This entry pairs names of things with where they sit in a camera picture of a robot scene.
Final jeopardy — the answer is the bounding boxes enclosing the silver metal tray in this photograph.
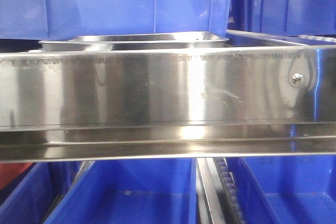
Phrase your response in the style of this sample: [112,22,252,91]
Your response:
[39,31,229,52]

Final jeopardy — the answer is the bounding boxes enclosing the blue bin lower centre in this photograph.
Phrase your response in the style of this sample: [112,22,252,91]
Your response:
[45,158,196,223]

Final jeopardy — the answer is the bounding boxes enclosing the blue bin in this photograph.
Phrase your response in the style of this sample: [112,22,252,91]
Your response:
[1,161,80,223]
[226,155,335,223]
[45,158,196,223]

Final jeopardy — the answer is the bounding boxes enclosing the blue bin lower right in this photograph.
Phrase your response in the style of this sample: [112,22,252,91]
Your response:
[226,155,335,223]

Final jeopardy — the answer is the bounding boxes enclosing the blue crate upper right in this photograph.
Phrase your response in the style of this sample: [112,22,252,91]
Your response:
[229,0,335,36]

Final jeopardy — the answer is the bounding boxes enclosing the large blue crate upper centre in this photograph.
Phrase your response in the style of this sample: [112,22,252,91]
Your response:
[1,0,230,40]

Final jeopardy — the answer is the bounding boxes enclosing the blue bin lower left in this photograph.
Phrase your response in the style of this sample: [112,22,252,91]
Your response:
[1,161,80,223]

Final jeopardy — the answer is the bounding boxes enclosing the stainless steel shelf front rail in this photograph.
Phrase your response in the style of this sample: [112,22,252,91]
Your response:
[1,46,335,162]

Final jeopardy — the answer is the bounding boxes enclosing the roller track rail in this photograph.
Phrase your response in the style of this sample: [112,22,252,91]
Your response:
[196,157,246,224]

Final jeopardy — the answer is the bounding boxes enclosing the silver bolt on rail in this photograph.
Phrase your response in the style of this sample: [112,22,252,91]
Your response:
[291,73,303,84]

